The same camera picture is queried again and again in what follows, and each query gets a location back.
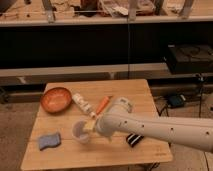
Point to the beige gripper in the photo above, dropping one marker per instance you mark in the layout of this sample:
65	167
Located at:
89	126

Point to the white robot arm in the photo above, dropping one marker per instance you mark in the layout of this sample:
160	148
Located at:
196	133

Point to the orange ceramic bowl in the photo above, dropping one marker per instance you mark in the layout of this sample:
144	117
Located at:
56	100

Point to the wooden table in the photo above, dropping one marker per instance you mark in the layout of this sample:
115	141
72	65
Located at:
99	151

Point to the white tube bottle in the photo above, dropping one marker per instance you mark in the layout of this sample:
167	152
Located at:
83	105

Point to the orange carrot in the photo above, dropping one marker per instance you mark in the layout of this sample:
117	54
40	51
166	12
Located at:
103	104

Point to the blue sponge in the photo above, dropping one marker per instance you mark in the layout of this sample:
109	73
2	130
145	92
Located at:
49	141

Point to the black white striped block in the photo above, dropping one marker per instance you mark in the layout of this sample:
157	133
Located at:
133	139

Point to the black power adapter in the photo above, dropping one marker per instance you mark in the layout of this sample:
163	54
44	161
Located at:
175	101

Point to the black box on shelf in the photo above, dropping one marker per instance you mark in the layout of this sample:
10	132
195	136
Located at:
188	59

